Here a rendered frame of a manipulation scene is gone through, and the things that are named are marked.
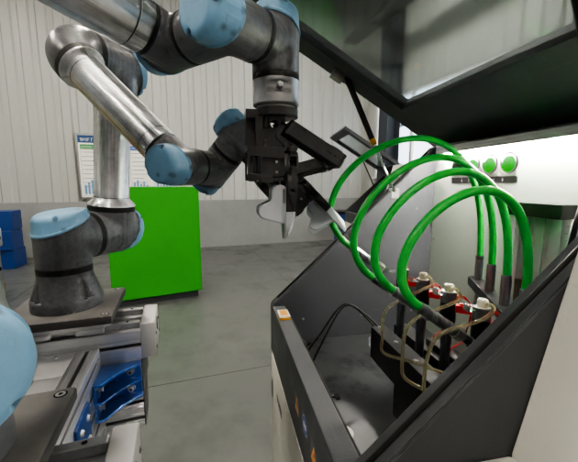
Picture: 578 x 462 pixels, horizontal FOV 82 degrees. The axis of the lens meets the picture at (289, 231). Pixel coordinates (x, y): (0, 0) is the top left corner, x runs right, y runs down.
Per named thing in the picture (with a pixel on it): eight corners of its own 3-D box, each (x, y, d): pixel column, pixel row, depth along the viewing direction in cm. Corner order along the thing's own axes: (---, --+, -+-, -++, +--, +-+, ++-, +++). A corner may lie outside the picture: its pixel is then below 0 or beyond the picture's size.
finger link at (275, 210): (257, 239, 56) (257, 184, 55) (292, 237, 57) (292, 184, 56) (260, 242, 53) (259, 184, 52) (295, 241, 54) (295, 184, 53)
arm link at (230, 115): (220, 135, 79) (242, 106, 76) (251, 168, 78) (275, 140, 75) (202, 132, 71) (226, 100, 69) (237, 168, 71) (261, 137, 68)
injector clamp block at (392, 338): (369, 381, 84) (371, 324, 82) (405, 378, 86) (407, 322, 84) (461, 510, 51) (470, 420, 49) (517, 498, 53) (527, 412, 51)
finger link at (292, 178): (281, 210, 57) (281, 159, 55) (291, 210, 57) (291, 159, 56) (286, 213, 52) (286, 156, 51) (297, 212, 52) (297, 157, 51)
